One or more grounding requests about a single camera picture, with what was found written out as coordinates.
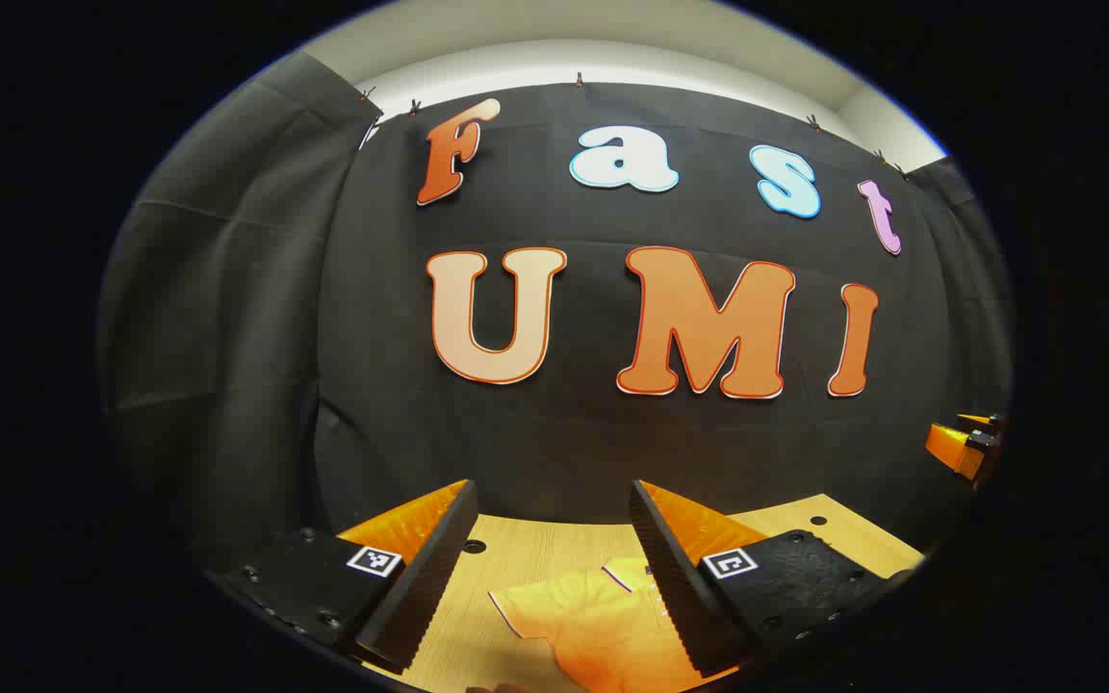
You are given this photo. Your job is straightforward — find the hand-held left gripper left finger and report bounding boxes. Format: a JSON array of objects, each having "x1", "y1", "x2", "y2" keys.
[{"x1": 218, "y1": 478, "x2": 479, "y2": 675}]

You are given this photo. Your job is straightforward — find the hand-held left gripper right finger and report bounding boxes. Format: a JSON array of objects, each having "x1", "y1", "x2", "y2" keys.
[{"x1": 629, "y1": 478, "x2": 921, "y2": 680}]

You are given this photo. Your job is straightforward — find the orange T-shirt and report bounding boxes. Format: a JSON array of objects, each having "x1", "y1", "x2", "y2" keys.
[{"x1": 487, "y1": 556, "x2": 738, "y2": 693}]

